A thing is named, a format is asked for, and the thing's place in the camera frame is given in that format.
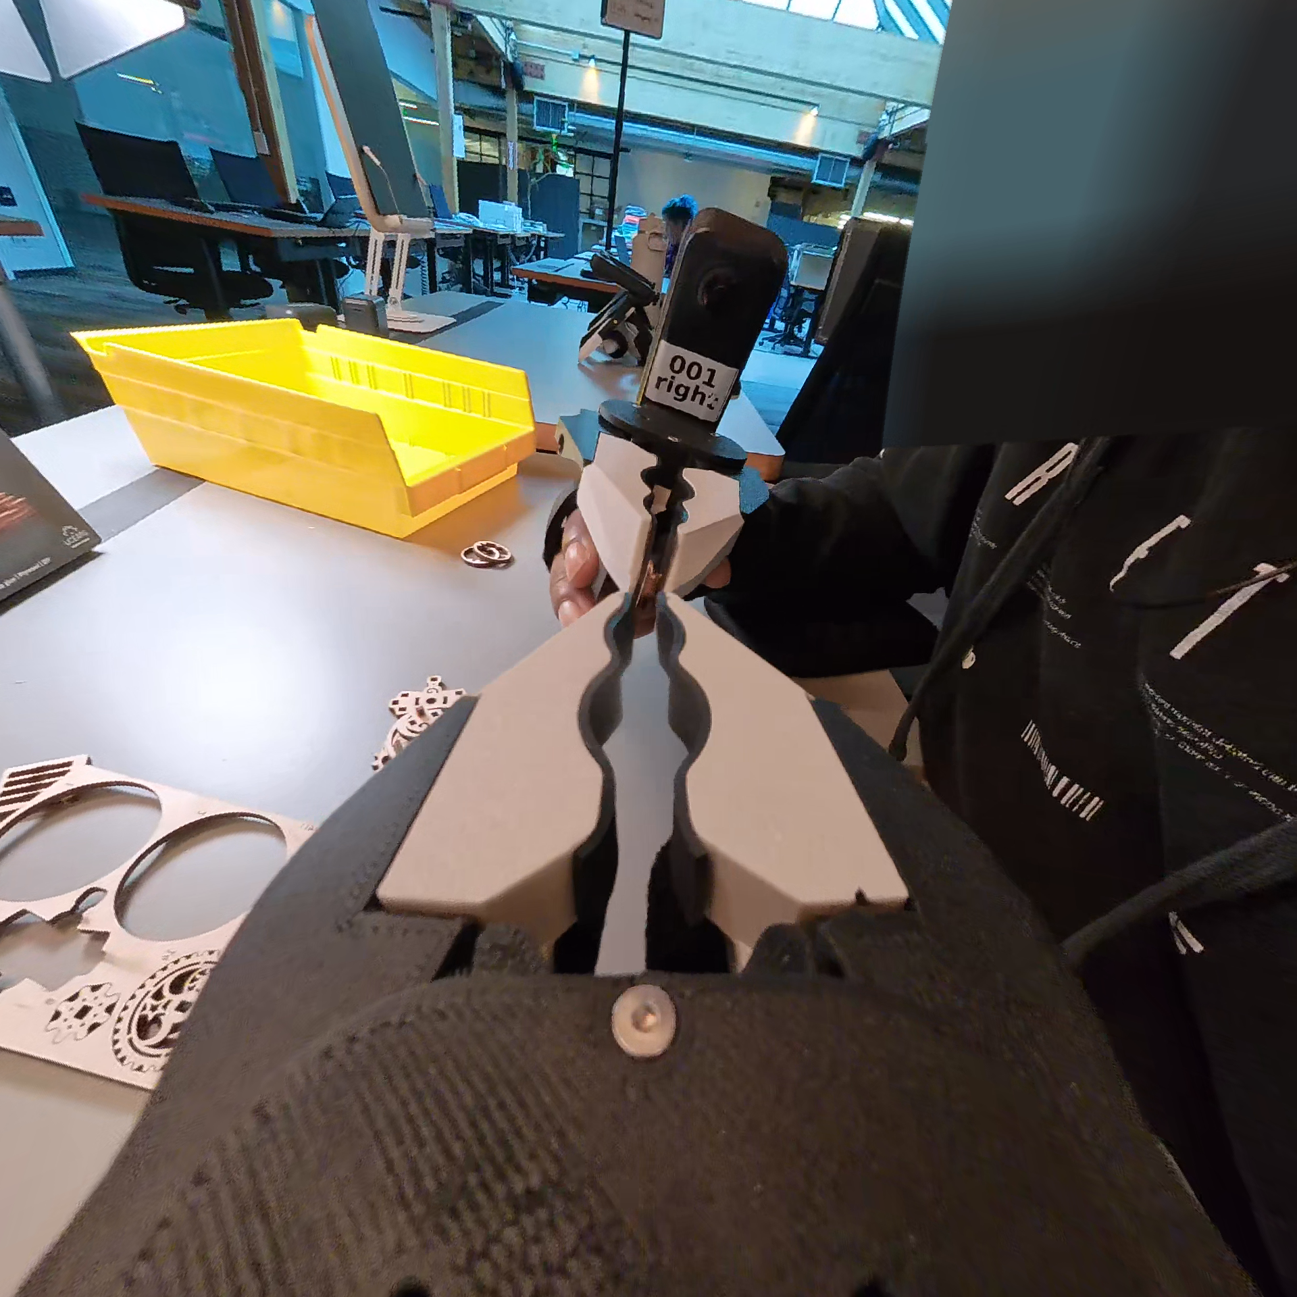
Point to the person's black hoodie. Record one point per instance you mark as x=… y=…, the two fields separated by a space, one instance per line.
x=1116 y=810

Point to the wooden sheet with round holes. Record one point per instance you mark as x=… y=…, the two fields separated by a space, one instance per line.
x=203 y=973

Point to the grey light stand pole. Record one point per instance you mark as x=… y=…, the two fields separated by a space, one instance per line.
x=21 y=353

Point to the white softbox lamp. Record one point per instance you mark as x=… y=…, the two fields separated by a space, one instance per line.
x=81 y=29

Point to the person's right hand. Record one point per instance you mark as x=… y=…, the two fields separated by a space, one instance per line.
x=574 y=577

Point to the yellow plastic bin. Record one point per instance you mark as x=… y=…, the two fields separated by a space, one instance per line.
x=305 y=424

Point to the black office chair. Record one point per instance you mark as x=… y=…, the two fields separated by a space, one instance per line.
x=192 y=262

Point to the small black box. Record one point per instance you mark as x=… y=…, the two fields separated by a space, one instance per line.
x=365 y=313

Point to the black sign post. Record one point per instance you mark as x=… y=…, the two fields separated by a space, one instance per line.
x=631 y=15

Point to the black computer monitor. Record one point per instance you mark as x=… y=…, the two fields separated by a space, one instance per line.
x=243 y=177
x=143 y=162

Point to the ornate wooden cross piece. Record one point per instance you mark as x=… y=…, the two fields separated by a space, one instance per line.
x=421 y=715

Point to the tall slanted display stand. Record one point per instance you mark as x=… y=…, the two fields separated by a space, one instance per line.
x=370 y=100

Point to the long wooden desk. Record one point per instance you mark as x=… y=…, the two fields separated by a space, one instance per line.
x=203 y=218

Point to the person's right forearm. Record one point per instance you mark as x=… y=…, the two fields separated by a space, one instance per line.
x=831 y=566

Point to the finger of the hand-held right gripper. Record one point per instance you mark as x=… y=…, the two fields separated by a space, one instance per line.
x=609 y=506
x=710 y=526

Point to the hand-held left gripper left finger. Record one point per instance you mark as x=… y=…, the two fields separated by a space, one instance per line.
x=487 y=810

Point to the black puzzle box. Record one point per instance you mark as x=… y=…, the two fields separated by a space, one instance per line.
x=41 y=516

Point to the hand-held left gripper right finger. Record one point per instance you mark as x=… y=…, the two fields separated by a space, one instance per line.
x=791 y=810

